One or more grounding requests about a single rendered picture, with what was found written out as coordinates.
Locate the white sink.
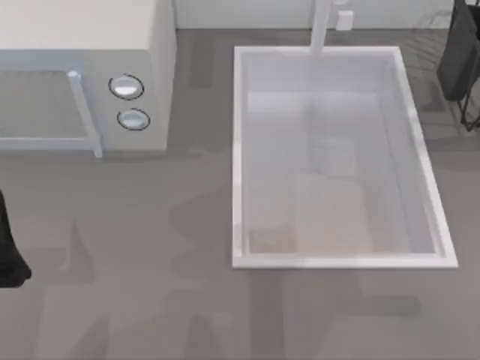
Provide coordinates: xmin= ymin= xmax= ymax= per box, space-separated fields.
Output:
xmin=230 ymin=45 xmax=459 ymax=271

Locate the small microwave knob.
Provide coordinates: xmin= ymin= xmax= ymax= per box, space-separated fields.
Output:
xmin=115 ymin=107 xmax=152 ymax=132

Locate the pale microwave oven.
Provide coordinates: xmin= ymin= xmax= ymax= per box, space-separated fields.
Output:
xmin=0 ymin=0 xmax=178 ymax=158

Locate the large microwave knob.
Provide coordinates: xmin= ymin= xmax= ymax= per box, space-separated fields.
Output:
xmin=107 ymin=73 xmax=146 ymax=101

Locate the tall white tap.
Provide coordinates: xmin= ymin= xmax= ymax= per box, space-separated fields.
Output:
xmin=309 ymin=0 xmax=350 ymax=58

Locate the microwave oven door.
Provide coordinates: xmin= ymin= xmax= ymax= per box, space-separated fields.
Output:
xmin=0 ymin=59 xmax=104 ymax=158

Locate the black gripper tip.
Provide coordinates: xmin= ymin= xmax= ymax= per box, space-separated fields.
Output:
xmin=0 ymin=190 xmax=32 ymax=290

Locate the microwave door handle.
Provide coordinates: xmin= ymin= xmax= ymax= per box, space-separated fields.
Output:
xmin=66 ymin=69 xmax=104 ymax=158

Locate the white wall socket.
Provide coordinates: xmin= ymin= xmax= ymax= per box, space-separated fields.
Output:
xmin=335 ymin=10 xmax=354 ymax=31

